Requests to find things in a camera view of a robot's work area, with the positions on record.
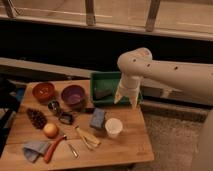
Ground red handled tool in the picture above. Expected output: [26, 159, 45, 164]
[43, 135, 67, 163]

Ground dark metal measuring cup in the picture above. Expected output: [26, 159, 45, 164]
[59, 112, 74, 125]

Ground dark object in bin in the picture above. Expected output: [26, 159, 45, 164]
[94, 88, 112, 100]

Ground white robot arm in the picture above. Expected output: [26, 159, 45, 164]
[114, 48, 213, 108]

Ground blue sponge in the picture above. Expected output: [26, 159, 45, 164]
[90, 108, 105, 129]

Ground grey blue cloth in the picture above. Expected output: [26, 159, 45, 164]
[22, 140, 51, 163]

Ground purple bowl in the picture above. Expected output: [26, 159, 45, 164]
[61, 85, 85, 106]

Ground small metal fork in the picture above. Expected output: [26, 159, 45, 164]
[68, 144, 79, 158]

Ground small metal cup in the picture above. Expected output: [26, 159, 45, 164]
[48, 101, 61, 116]

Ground white paper cup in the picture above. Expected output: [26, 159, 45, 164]
[105, 118, 123, 138]

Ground wooden tongs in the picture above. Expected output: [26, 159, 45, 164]
[75, 126, 101, 150]

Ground wooden table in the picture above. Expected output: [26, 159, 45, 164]
[0, 83, 154, 171]

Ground green plastic bin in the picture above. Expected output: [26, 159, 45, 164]
[90, 72, 142, 106]

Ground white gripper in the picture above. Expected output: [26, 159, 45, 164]
[114, 74, 140, 109]

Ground yellow red apple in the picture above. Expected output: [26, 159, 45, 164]
[43, 123, 58, 138]

